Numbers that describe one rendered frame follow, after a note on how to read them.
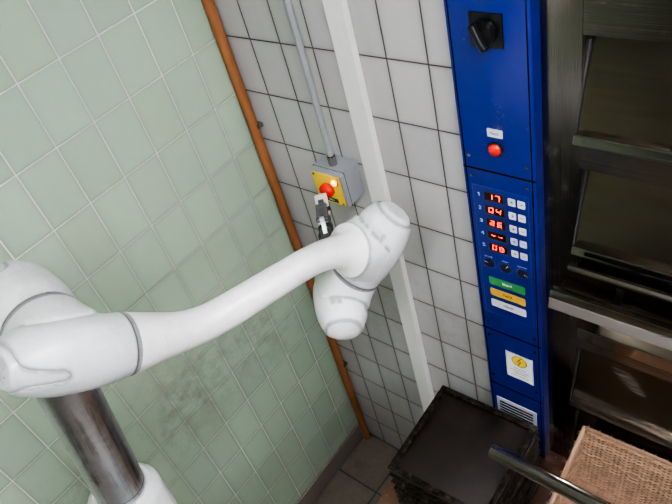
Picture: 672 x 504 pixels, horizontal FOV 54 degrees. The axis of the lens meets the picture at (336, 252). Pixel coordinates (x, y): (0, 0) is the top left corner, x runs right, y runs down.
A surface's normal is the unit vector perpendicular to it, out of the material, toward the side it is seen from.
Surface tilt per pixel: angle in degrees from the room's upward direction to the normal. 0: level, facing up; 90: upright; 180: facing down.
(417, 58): 90
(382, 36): 90
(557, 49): 90
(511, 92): 90
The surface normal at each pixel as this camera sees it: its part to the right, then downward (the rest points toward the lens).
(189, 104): 0.77, 0.29
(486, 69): -0.61, 0.63
